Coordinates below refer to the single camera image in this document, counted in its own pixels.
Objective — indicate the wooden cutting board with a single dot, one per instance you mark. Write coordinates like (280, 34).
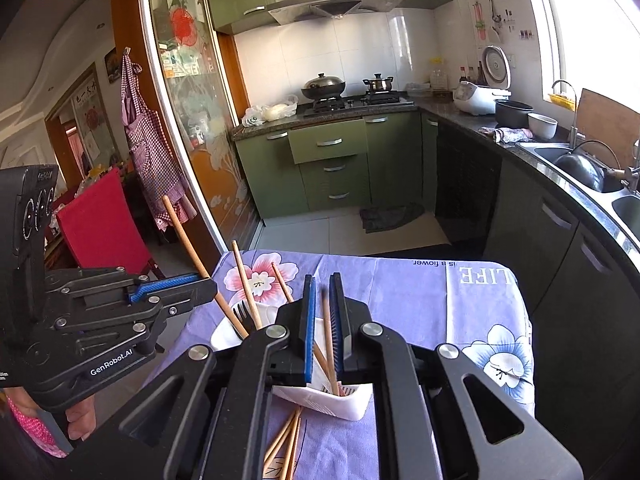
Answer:
(610, 125)

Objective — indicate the dark floor mat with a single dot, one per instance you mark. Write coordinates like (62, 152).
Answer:
(392, 217)

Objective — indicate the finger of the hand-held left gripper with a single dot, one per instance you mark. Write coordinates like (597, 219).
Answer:
(200, 292)
(165, 284)

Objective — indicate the person's left hand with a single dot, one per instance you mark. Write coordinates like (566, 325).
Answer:
(82, 417)

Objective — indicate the white rice cooker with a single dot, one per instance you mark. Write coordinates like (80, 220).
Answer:
(475, 97)

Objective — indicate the red covered chair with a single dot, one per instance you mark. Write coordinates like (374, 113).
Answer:
(105, 225)

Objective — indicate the cooking oil bottle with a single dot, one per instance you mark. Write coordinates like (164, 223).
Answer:
(439, 80)

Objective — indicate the green base cabinet with drawers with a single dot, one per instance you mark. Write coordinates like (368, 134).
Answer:
(395, 160)

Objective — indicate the yellow sponge basket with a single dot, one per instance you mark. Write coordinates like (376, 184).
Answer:
(561, 100)

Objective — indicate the dark stone countertop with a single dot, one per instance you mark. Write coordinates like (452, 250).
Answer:
(450, 115)

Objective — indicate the crumpled dish cloth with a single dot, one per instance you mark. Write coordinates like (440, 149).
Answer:
(505, 135)

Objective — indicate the black wok with lid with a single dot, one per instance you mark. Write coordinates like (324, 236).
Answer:
(324, 87)

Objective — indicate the black gas stove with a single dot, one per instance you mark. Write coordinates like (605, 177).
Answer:
(360, 102)

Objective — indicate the checked apron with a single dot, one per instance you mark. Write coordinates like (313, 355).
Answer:
(150, 160)

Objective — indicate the dark green sink cabinet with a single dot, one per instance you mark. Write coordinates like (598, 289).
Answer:
(525, 240)

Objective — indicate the wall scroll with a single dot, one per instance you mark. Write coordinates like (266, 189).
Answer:
(92, 120)

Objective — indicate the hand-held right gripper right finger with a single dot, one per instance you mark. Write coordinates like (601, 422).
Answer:
(341, 332)

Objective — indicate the frosted sliding glass door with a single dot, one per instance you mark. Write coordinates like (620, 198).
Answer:
(200, 110)

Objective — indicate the small steel faucet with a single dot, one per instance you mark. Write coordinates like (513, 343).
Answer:
(573, 130)

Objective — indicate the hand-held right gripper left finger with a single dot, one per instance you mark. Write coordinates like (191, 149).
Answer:
(310, 330)

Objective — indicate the purple floral tablecloth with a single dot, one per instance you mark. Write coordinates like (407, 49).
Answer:
(400, 300)

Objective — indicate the steel pot with lid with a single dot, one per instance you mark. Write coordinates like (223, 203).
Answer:
(378, 85)

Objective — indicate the wall hooks with utensils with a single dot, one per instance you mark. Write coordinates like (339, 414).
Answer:
(492, 20)

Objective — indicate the white plastic bag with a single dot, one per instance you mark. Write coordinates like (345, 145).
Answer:
(275, 111)

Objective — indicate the steel double sink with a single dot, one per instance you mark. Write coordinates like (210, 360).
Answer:
(545, 152)

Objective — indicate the clear food container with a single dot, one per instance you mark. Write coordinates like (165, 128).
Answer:
(419, 90)

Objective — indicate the black inner cooker pot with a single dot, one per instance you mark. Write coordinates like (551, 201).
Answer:
(512, 115)

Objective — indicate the black plastic fork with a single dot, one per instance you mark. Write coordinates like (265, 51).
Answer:
(245, 316)

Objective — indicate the kitchen window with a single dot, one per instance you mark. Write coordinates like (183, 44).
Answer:
(590, 20)

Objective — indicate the dark framed picture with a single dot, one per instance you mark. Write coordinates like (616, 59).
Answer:
(114, 65)

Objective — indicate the white bowl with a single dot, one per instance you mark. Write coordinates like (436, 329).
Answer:
(542, 127)

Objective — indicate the white plastic utensil holder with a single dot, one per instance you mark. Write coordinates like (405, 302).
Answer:
(350, 405)

